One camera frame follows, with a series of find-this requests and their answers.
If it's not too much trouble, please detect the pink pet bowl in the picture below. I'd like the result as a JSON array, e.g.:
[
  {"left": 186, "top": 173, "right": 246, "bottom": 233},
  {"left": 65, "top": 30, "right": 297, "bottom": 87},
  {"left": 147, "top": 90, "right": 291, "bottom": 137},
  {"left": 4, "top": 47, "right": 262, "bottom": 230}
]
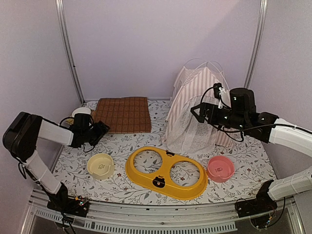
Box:
[{"left": 207, "top": 156, "right": 235, "bottom": 183}]

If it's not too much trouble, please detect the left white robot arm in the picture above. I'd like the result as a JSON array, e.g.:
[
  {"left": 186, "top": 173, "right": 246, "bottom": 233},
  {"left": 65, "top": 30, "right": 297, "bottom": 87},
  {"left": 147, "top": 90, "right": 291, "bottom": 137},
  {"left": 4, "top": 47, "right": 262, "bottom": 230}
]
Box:
[{"left": 2, "top": 112, "right": 110, "bottom": 212}]

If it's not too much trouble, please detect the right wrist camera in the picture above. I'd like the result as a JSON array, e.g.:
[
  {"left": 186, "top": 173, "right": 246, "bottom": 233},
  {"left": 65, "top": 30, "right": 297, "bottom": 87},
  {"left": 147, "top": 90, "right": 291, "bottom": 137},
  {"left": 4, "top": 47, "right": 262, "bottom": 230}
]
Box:
[{"left": 213, "top": 83, "right": 230, "bottom": 109}]

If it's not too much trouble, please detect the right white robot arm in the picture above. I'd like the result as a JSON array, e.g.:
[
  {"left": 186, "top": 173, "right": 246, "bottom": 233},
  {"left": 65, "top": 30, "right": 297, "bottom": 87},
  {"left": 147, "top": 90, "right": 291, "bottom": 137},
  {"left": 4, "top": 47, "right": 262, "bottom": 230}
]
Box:
[{"left": 190, "top": 83, "right": 312, "bottom": 213}]

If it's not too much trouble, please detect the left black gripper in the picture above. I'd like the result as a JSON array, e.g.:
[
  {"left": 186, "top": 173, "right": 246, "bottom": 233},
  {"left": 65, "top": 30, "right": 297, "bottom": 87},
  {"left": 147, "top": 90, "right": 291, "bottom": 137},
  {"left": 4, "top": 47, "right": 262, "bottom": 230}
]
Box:
[{"left": 82, "top": 120, "right": 109, "bottom": 146}]

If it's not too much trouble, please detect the pink striped pet tent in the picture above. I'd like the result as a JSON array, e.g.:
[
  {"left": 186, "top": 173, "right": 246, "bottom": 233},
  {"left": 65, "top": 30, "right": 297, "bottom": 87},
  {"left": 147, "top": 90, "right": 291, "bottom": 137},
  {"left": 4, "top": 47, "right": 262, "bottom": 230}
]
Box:
[{"left": 162, "top": 64, "right": 234, "bottom": 154}]

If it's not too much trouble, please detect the front aluminium rail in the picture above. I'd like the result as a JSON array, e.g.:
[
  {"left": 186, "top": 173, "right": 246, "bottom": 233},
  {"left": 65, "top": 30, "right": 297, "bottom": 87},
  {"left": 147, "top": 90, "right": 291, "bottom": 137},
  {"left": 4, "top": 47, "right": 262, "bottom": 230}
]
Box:
[{"left": 21, "top": 189, "right": 305, "bottom": 234}]

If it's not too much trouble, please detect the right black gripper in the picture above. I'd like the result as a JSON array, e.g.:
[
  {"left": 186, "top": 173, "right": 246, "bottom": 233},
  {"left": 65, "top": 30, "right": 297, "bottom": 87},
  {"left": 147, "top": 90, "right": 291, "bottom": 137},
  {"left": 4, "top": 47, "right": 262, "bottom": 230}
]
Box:
[{"left": 191, "top": 101, "right": 248, "bottom": 131}]

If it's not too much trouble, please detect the right aluminium frame post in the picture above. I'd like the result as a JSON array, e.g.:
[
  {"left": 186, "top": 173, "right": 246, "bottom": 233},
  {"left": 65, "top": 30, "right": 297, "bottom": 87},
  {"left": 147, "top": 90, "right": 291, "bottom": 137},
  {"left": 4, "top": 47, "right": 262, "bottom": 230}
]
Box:
[{"left": 244, "top": 0, "right": 268, "bottom": 89}]

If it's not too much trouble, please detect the aluminium frame post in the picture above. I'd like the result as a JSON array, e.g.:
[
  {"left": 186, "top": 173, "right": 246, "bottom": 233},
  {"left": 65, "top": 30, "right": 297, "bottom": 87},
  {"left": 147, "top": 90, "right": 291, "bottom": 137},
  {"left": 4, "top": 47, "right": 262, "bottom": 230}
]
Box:
[
  {"left": 55, "top": 0, "right": 85, "bottom": 104},
  {"left": 244, "top": 0, "right": 268, "bottom": 89}
]

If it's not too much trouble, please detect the cream pet bowl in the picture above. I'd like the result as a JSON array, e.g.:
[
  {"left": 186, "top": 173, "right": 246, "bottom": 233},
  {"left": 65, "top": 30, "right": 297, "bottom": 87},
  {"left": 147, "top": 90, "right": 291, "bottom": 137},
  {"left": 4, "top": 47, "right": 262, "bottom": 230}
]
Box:
[{"left": 87, "top": 153, "right": 115, "bottom": 180}]

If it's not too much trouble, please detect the brown checkered mat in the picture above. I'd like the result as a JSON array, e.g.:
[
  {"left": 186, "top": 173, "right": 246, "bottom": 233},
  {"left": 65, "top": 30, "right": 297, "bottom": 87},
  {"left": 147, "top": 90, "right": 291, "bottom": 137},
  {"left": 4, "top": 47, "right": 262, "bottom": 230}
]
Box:
[{"left": 93, "top": 97, "right": 152, "bottom": 134}]

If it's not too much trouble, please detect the yellow double bowl holder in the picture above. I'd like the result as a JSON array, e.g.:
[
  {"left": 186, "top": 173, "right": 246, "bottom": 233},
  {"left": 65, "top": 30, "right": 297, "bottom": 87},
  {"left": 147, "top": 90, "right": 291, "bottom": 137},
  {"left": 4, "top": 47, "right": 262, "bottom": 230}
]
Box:
[{"left": 125, "top": 147, "right": 208, "bottom": 200}]

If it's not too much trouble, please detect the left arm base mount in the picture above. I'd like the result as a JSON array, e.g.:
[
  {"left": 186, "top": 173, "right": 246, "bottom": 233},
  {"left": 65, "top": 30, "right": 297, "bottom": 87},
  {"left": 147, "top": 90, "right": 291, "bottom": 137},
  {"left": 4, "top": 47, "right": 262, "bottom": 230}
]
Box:
[{"left": 44, "top": 183, "right": 90, "bottom": 217}]

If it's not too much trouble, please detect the white tent pole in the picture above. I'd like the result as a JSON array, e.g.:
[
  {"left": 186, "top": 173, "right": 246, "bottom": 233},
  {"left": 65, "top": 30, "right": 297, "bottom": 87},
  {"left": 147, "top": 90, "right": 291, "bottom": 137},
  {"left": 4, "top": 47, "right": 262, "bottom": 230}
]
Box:
[{"left": 183, "top": 58, "right": 231, "bottom": 108}]

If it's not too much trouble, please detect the white ceramic bowl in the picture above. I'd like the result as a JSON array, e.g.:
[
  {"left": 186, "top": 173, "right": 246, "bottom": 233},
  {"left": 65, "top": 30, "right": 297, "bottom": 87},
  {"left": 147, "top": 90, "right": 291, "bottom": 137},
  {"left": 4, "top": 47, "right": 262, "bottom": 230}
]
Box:
[{"left": 71, "top": 107, "right": 91, "bottom": 117}]

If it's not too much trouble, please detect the left aluminium frame post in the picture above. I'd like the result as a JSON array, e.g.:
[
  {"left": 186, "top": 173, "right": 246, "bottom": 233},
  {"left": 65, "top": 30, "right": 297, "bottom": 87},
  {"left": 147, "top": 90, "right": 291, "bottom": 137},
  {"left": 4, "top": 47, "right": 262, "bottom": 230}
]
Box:
[{"left": 55, "top": 0, "right": 85, "bottom": 104}]

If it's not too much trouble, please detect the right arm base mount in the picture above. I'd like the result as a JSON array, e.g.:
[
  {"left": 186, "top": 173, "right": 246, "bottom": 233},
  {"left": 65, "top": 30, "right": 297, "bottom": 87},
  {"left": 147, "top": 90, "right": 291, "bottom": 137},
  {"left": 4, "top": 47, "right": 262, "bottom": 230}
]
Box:
[{"left": 234, "top": 180, "right": 277, "bottom": 217}]

